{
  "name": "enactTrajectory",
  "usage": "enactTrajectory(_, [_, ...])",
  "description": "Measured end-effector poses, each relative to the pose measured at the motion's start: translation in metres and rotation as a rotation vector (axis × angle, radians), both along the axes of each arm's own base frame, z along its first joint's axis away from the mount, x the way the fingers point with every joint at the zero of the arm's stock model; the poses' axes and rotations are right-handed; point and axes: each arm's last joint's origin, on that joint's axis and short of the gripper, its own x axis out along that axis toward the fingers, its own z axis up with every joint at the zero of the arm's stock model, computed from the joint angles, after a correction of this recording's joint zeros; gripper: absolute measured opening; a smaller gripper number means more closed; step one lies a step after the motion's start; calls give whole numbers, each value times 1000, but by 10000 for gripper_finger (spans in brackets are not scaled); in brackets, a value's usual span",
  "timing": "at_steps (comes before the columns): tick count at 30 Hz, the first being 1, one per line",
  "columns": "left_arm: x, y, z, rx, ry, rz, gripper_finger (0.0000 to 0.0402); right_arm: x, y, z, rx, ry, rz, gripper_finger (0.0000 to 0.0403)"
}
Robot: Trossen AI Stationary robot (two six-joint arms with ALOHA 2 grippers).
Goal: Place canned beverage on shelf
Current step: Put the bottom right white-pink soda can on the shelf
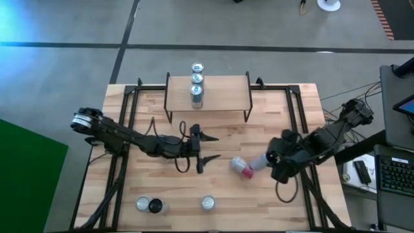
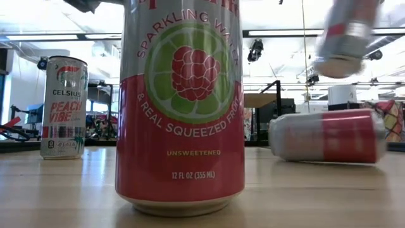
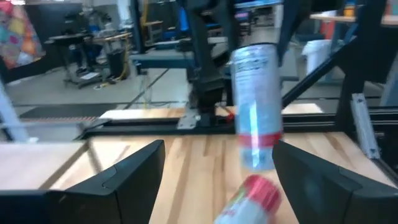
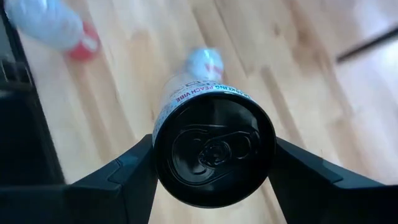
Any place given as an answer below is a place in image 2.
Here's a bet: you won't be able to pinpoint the red silver sparkling water can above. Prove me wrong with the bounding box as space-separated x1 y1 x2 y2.
115 0 246 218
268 108 388 165
312 0 381 79

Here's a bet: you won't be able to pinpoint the white Celsius can black lid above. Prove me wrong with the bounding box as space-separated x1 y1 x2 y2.
40 55 89 160

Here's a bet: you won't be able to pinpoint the computer monitor on arm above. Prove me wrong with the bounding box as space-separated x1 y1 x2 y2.
10 103 44 126

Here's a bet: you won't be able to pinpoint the wooden shelf black metal legs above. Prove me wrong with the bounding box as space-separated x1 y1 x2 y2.
242 80 283 147

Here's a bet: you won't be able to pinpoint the floral cloth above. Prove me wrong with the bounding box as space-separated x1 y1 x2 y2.
243 108 253 141

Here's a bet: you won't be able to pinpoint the black cabinet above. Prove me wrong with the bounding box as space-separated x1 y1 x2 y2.
255 98 297 142

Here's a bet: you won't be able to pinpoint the black background table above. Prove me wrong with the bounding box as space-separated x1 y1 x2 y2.
87 81 117 141

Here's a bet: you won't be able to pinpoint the black monitor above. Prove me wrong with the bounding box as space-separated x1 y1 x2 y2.
327 102 361 112

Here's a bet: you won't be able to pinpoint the white box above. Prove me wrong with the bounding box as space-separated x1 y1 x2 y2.
327 85 358 106

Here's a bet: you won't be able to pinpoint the colourful patchwork quilt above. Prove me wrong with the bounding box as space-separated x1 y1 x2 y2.
360 99 405 143

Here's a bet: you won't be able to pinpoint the red object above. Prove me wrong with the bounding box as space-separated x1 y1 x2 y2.
0 116 22 129

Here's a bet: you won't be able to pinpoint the thin hanging cord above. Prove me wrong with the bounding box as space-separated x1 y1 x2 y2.
300 0 310 113

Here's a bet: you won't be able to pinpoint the black cable loop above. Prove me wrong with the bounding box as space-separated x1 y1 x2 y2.
0 124 32 143

